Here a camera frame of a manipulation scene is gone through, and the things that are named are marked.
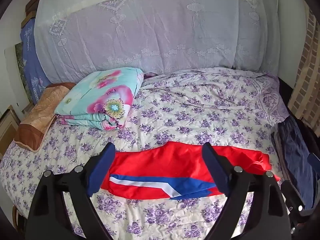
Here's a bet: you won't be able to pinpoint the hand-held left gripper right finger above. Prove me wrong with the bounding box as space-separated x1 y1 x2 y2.
201 142 293 240

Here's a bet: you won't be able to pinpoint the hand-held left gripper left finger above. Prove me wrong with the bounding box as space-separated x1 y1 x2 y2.
25 142 117 240

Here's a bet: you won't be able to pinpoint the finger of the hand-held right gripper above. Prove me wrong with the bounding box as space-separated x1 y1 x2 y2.
280 180 314 230
308 153 320 172

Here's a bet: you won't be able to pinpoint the red pants with blue stripe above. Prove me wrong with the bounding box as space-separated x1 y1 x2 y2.
101 141 280 201

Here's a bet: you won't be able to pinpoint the dark navy clothes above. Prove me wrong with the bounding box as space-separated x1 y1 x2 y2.
271 115 318 210

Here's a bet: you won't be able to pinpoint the purple floral bedsheet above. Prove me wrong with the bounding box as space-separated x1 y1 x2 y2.
0 67 292 240

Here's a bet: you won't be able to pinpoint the folded teal floral quilt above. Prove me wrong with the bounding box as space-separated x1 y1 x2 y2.
54 67 144 132

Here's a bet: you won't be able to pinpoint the brick pattern curtain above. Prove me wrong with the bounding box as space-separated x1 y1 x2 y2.
287 7 320 130

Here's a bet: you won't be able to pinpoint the brown patterned pillow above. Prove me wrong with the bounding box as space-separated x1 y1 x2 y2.
14 82 77 153

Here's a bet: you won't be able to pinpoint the blue printed cloth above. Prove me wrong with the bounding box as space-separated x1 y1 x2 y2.
20 19 50 105

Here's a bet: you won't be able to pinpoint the white lace cover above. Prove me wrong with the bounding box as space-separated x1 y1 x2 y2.
34 0 279 84

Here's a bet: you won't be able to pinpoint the brown box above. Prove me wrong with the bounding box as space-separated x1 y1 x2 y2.
25 0 42 28

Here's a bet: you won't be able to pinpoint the wooden frame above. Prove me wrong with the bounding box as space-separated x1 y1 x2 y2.
0 105 20 160

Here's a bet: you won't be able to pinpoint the wall poster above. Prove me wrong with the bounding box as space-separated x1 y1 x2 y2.
4 42 33 108

